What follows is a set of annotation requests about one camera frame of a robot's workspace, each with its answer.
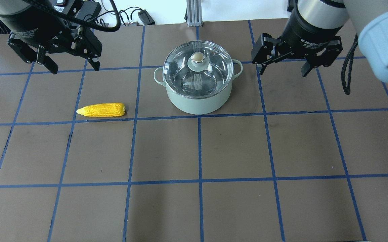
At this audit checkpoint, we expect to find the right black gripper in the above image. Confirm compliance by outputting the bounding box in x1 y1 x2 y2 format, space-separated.
252 0 349 77

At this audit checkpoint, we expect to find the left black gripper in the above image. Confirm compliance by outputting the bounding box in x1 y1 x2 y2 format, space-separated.
0 0 103 75

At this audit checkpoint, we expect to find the yellow corn cob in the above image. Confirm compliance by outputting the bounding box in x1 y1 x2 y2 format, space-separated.
76 103 126 117

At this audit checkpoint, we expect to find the glass pot lid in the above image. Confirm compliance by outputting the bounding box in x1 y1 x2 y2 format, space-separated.
163 40 237 99

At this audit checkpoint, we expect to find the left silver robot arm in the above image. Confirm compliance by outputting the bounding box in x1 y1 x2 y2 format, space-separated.
0 0 103 75

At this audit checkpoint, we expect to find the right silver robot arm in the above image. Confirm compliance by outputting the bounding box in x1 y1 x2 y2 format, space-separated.
252 0 388 83

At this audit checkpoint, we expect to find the pale green cooking pot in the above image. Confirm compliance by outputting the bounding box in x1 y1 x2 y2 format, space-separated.
154 40 243 115

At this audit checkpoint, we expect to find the black power adapter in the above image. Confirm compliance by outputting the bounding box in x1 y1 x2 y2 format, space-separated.
137 9 156 26

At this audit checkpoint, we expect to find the aluminium frame post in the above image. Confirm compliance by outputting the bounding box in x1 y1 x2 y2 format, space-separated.
186 0 203 27

